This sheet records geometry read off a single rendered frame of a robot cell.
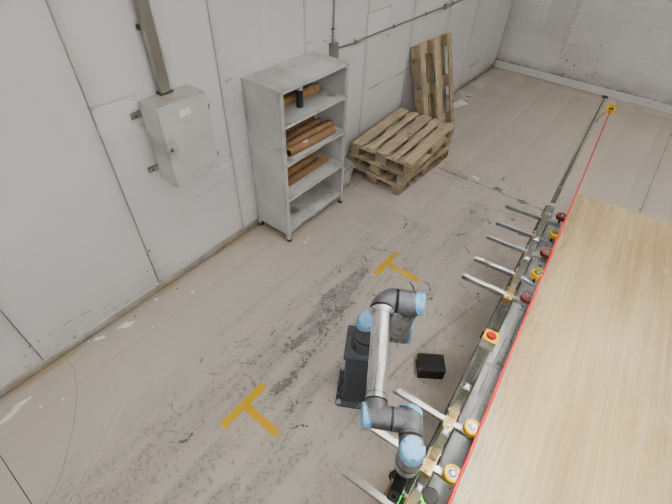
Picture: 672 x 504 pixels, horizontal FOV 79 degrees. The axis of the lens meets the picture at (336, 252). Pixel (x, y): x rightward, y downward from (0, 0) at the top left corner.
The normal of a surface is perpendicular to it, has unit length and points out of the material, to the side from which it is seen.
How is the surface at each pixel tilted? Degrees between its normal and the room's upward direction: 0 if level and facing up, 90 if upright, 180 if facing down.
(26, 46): 90
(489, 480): 0
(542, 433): 0
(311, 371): 0
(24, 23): 90
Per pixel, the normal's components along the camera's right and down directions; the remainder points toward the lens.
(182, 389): 0.04, -0.72
